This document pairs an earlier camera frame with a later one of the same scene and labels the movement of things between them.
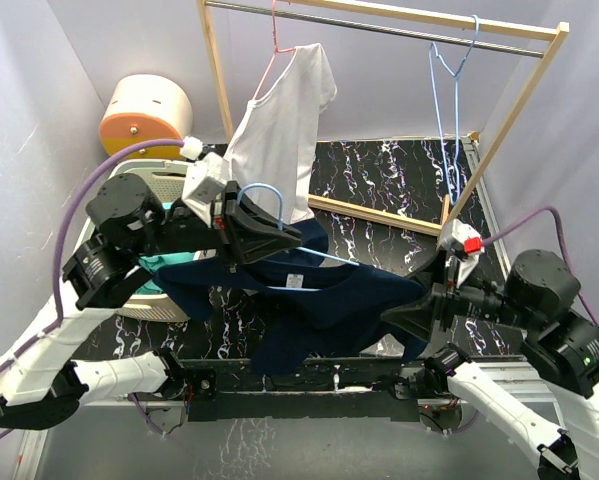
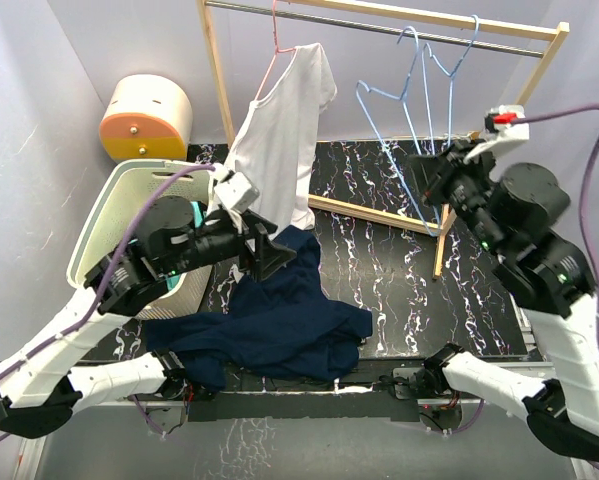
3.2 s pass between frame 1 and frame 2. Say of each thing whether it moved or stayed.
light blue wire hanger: moved
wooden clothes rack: stayed
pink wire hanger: stayed
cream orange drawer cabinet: stayed
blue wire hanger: moved
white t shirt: stayed
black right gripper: moved
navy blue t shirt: moved
